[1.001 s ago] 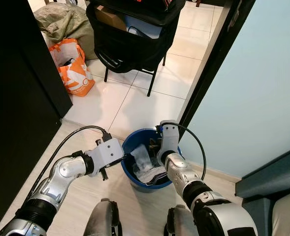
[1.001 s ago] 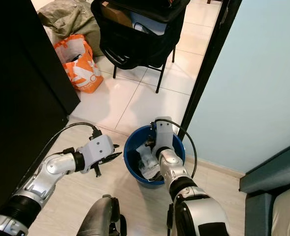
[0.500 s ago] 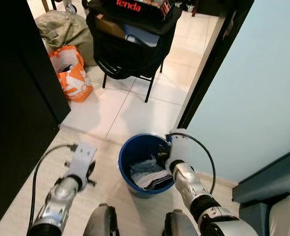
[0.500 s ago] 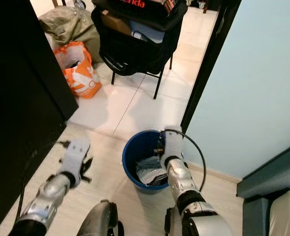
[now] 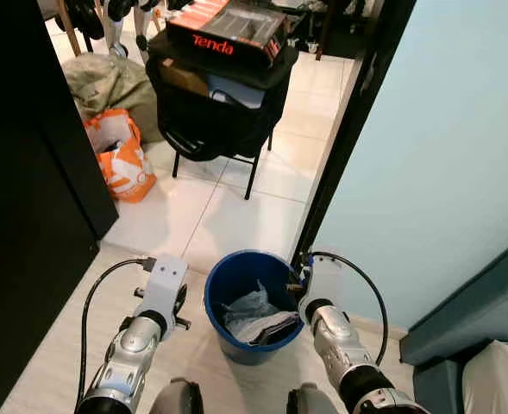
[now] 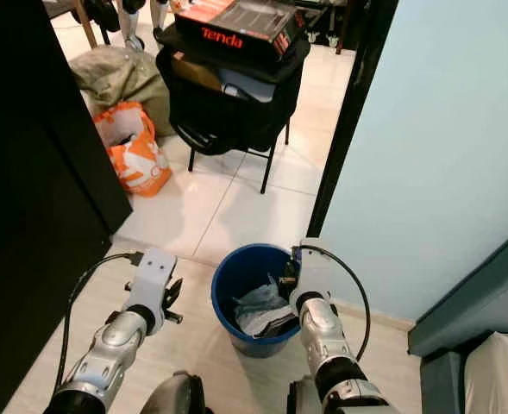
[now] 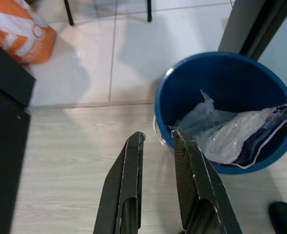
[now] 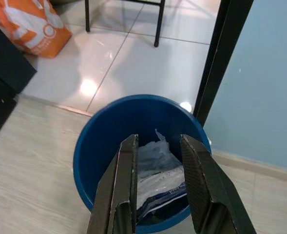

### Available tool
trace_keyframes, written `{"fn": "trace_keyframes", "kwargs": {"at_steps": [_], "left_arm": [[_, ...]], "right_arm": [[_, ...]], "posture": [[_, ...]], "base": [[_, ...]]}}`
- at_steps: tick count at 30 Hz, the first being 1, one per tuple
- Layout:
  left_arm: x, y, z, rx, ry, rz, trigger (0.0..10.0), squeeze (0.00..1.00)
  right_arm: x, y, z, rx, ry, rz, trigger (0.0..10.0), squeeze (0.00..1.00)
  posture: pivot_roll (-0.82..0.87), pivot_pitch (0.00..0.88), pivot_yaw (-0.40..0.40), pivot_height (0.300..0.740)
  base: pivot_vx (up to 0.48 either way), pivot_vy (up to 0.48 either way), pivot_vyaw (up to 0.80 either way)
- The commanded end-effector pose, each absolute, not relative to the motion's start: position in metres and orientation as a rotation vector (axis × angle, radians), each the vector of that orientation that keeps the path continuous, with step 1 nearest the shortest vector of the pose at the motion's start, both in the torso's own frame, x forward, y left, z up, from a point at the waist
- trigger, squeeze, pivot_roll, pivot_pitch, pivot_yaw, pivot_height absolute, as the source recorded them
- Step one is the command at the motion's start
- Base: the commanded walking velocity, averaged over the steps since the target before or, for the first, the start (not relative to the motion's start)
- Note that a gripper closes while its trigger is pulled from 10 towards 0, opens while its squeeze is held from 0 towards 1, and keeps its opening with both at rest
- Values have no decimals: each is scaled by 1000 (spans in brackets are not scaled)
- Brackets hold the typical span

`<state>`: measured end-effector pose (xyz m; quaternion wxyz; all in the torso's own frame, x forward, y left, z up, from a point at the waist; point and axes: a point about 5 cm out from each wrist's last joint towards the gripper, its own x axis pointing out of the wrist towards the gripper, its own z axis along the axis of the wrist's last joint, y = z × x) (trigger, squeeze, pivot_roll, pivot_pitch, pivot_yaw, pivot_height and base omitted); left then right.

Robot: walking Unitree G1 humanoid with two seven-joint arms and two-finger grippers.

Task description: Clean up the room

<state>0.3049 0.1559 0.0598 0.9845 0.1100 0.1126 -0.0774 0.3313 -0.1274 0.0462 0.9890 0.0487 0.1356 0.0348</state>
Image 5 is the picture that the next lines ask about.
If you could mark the black cabinet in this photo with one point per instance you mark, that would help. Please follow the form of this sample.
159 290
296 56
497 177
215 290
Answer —
21 216

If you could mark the olive green cloth bag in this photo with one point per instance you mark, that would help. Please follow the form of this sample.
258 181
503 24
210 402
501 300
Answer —
107 82

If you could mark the black red Tenda box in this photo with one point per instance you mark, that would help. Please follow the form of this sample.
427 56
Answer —
228 39

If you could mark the black door frame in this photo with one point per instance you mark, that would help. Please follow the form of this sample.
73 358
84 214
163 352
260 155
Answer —
357 103

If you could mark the brown cardboard box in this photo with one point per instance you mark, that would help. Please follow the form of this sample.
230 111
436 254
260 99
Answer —
183 78

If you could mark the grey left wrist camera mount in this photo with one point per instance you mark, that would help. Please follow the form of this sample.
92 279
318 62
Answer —
166 280

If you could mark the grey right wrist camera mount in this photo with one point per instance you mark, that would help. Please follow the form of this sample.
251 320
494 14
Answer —
327 280

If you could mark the flat white dark packet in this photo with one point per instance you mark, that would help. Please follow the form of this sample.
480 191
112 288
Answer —
275 328

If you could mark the blue grey flat case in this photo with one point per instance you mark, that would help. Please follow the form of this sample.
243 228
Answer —
236 90

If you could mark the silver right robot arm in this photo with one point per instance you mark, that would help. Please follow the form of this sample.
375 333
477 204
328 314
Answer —
335 341

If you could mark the blue plastic waste bin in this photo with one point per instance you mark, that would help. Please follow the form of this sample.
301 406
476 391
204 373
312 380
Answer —
236 345

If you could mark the black fabric folding chair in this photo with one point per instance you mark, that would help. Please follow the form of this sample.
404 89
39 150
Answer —
210 129

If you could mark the crumpled clear plastic bag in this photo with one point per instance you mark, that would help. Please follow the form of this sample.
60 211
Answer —
247 306

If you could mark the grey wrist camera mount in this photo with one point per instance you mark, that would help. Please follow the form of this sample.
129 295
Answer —
327 280
166 280

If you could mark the orange white plastic bag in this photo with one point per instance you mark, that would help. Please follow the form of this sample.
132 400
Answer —
124 168

